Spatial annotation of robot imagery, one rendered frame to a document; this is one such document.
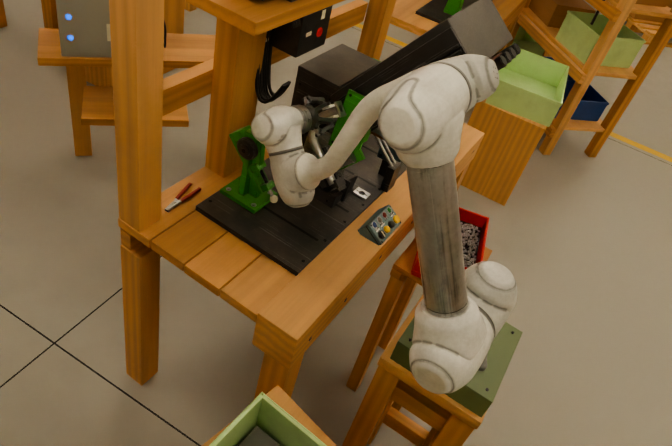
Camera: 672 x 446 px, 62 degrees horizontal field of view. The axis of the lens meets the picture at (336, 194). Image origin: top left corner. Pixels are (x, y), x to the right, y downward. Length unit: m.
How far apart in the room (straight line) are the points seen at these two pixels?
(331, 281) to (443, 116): 0.81
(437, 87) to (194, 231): 1.01
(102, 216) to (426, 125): 2.36
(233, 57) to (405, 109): 0.85
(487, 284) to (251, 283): 0.68
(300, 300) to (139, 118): 0.67
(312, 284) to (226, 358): 0.98
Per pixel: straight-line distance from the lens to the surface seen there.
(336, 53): 2.20
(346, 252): 1.83
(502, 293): 1.49
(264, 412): 1.45
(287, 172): 1.56
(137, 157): 1.64
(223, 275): 1.72
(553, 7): 4.91
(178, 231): 1.84
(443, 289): 1.29
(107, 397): 2.52
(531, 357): 3.09
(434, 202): 1.18
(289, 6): 1.71
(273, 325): 1.61
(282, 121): 1.55
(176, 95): 1.79
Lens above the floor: 2.18
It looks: 39 degrees down
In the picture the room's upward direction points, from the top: 15 degrees clockwise
